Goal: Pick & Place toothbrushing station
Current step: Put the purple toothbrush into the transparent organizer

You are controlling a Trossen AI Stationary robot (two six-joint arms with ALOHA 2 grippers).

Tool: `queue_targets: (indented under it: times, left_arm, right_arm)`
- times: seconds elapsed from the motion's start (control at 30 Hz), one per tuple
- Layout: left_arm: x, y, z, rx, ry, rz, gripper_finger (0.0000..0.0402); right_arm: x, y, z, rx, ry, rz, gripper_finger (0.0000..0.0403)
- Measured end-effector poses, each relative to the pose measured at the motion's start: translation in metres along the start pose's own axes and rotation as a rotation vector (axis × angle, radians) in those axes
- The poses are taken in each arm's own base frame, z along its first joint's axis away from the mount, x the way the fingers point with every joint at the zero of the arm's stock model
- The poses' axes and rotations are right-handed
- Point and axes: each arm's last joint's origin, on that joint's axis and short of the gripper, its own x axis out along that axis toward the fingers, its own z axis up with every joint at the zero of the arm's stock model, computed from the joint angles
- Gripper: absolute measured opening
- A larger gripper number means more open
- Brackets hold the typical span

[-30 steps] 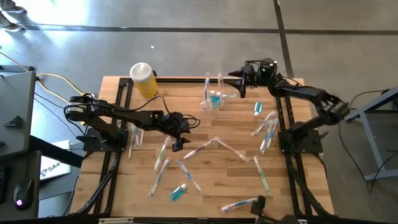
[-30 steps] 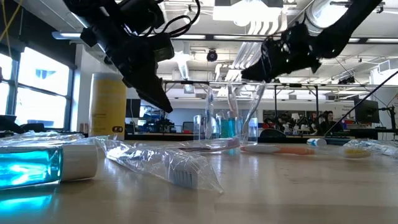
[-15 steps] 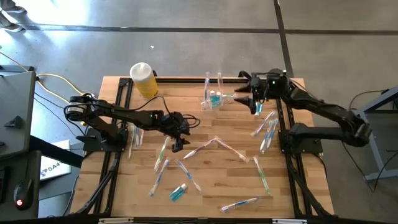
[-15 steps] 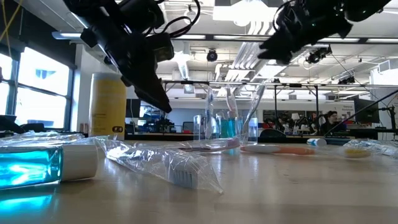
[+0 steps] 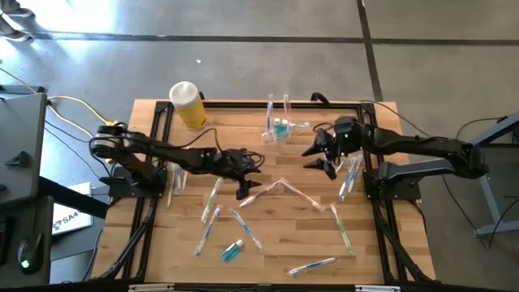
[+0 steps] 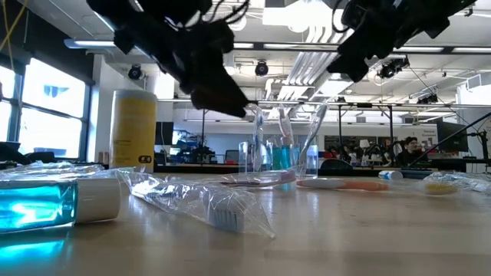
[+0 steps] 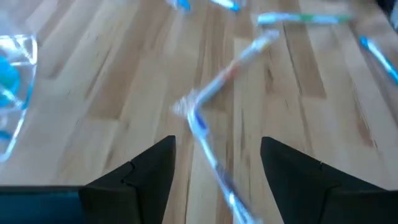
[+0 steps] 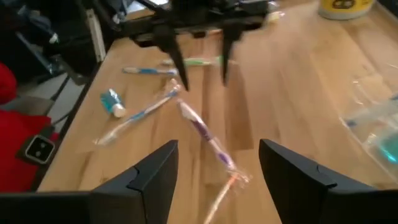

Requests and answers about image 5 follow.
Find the grey metal cart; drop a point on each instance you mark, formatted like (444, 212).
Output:
(490, 207)

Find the white label strip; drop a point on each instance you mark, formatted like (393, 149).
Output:
(377, 288)
(150, 287)

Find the black beam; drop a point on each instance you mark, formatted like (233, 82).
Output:
(73, 198)

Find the white printed sign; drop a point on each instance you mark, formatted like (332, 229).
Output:
(75, 221)

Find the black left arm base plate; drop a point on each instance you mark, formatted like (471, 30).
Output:
(121, 190)

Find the black computer mouse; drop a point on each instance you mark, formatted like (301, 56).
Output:
(30, 251)

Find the yellow wipes canister white lid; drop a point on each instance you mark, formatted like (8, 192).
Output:
(190, 109)

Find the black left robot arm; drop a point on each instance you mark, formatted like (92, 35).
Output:
(162, 150)

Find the person's shoe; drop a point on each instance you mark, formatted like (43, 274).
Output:
(14, 35)
(18, 11)

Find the orange yellow toothbrush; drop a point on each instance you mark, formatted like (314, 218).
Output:
(303, 196)

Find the black bracket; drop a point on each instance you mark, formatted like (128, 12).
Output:
(18, 159)

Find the small teal mouthwash bottle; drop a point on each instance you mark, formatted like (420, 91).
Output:
(285, 122)
(231, 252)
(277, 130)

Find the clear acrylic organizer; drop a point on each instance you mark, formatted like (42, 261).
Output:
(265, 140)

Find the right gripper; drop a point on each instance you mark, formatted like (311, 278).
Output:
(344, 138)

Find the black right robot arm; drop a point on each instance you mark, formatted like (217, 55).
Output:
(413, 142)

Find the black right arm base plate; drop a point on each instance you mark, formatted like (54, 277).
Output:
(399, 192)

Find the dark grey desk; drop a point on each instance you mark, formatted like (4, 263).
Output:
(44, 219)

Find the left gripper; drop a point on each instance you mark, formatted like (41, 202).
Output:
(235, 164)

